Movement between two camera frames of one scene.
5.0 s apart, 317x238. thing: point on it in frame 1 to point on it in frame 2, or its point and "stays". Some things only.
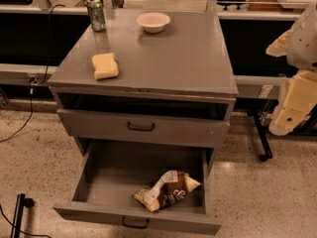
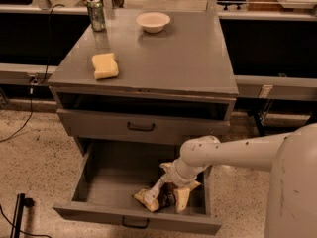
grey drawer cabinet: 173,87 stays
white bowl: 153,22 stays
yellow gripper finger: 279,46 to 155,192
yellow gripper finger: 286,121 to 181,198
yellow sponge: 105,65 stays
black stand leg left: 20,204 stays
